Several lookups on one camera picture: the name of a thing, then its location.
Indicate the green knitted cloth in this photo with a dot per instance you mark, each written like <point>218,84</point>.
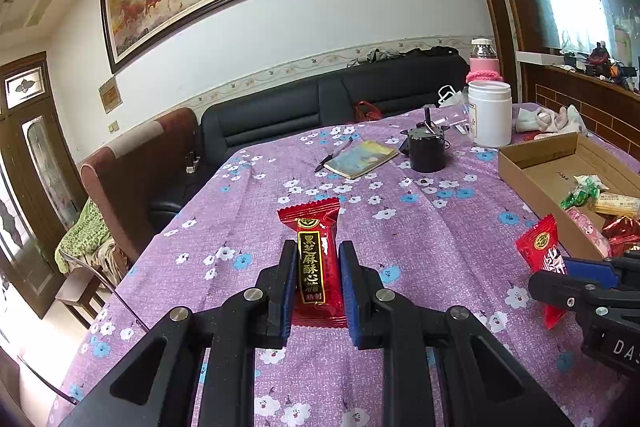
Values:
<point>85,237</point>

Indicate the pink cartoon snack packet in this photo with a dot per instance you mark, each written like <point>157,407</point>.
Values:
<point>587,229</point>

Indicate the black pen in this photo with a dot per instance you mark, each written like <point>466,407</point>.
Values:
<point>332,155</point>

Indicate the row of small shelf things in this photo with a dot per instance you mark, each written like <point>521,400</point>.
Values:
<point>600,62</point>

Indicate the white and pink cloth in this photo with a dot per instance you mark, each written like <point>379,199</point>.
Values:
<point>550,119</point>

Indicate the purple floral tablecloth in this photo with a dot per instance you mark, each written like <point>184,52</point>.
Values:
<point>425,217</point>

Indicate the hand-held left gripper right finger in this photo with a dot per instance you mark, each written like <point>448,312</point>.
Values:
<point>350,297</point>

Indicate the white plastic jar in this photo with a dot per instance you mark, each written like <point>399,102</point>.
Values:
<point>490,117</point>

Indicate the black cylinder container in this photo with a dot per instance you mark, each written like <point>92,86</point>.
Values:
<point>425,152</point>

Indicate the wooden door with glass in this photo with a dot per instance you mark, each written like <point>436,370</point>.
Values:
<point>35,167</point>

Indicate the long red candy packet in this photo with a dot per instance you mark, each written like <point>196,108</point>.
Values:
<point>315,257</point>

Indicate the small notebook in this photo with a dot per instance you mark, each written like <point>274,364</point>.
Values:
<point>360,159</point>

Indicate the wooden stool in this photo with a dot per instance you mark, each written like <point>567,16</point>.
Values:
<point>80,294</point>

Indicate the dark red foil packet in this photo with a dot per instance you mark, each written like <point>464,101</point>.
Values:
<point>622,232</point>

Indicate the red bag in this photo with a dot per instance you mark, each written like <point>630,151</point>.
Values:
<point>367,111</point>

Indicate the yellow cracker packet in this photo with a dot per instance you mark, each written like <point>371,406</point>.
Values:
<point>617,205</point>

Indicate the small dark object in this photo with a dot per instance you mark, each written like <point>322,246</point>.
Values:
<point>192,162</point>

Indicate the small wall plaque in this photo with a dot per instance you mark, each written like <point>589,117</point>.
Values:
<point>110,94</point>

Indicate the brown armchair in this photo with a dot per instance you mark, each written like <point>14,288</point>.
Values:
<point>135,177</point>

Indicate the bottle with pink sleeve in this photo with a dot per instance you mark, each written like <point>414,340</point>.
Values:
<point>484,62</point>

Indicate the dark clothing pile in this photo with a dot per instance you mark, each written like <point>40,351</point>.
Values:
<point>420,54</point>

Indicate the green candy packet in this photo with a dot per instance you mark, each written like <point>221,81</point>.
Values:
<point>580,193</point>

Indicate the black leather sofa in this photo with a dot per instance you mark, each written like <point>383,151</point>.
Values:
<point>265,117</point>

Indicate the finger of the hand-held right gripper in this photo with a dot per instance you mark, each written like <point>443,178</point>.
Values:
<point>590,268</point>
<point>565,292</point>

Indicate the shallow cardboard box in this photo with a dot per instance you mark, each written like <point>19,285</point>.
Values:
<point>545,172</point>

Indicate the small red candy packet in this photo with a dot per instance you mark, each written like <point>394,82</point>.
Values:
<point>542,252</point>

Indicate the eyeglasses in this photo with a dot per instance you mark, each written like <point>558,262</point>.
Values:
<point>107,294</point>

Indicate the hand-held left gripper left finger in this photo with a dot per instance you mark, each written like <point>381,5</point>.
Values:
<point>287,292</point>

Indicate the clear plastic bag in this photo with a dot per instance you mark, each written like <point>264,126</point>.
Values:
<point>455,107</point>

